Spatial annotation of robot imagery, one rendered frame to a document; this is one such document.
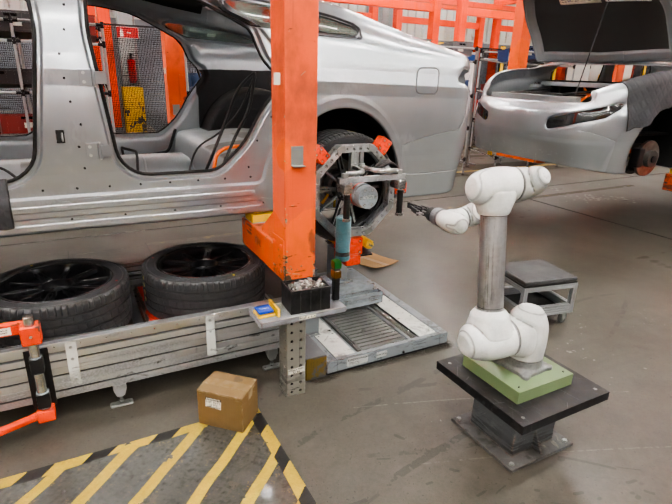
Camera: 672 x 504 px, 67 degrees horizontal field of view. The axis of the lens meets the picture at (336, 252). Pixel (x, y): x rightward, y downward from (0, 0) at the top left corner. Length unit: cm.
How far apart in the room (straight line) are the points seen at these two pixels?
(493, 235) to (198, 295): 144
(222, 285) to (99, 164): 82
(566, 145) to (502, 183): 299
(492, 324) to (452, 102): 180
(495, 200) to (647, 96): 324
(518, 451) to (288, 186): 152
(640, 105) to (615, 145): 36
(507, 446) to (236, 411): 116
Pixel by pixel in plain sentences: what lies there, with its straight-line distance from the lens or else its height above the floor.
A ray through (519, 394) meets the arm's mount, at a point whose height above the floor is 35.
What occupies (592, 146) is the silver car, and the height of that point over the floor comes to 97.
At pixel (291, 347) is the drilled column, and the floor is 27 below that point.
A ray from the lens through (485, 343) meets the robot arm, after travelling 205.
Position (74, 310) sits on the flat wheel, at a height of 47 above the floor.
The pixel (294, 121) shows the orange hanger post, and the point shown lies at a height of 129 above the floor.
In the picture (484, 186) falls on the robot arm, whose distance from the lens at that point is 192.
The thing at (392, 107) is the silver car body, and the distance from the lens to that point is 319.
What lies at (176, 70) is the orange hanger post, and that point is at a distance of 496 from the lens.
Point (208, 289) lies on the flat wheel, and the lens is 260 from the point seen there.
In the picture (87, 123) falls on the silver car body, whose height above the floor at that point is 125.
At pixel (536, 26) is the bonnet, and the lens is 633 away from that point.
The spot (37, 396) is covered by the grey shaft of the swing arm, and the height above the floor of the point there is 19.
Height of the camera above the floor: 151
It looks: 20 degrees down
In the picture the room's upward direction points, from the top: 2 degrees clockwise
